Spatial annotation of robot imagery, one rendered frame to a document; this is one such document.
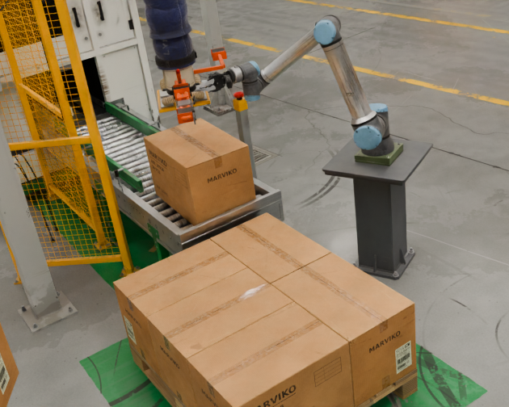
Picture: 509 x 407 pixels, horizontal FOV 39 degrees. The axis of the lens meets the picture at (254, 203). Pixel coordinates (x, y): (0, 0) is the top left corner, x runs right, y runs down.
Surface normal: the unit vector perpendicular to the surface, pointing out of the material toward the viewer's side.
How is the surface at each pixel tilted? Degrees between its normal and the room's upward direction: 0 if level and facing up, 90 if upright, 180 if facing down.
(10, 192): 89
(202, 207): 90
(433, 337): 0
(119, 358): 0
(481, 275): 0
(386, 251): 90
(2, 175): 91
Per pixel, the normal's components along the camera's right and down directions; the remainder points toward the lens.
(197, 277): -0.13, -0.87
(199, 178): 0.51, 0.36
